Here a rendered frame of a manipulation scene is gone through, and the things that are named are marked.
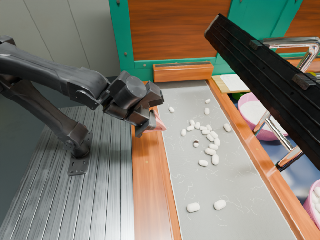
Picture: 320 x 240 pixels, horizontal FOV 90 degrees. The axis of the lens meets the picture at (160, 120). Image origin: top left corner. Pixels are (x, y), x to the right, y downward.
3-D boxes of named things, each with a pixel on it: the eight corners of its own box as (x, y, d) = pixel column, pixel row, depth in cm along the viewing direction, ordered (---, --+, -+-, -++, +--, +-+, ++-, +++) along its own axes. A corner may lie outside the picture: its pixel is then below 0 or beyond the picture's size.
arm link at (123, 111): (136, 96, 44) (114, 84, 40) (135, 114, 41) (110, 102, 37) (123, 108, 48) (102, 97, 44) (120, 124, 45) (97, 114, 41)
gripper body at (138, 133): (150, 102, 50) (130, 91, 46) (154, 126, 43) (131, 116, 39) (138, 114, 53) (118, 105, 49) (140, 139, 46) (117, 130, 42)
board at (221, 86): (221, 94, 80) (222, 92, 79) (210, 77, 90) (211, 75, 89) (281, 89, 83) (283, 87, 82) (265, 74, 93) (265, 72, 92)
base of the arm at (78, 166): (87, 121, 68) (70, 123, 67) (79, 164, 55) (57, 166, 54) (93, 132, 74) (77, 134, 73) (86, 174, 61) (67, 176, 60)
